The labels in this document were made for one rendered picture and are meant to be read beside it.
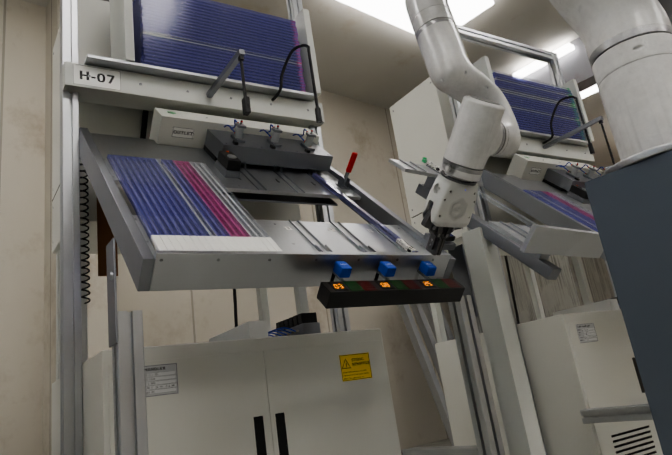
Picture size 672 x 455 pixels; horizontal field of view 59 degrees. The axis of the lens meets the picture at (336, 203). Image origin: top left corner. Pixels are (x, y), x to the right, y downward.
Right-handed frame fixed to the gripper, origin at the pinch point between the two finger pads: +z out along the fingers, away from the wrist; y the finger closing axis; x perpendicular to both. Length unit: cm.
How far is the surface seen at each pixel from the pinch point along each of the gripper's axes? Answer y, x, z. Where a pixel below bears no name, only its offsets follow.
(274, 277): -35.0, 2.2, 8.6
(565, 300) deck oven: 316, 160, 125
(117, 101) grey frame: -50, 82, -1
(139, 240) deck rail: -59, 9, 5
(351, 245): -13.3, 10.6, 5.9
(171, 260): -55, 2, 5
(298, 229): -23.1, 17.5, 5.6
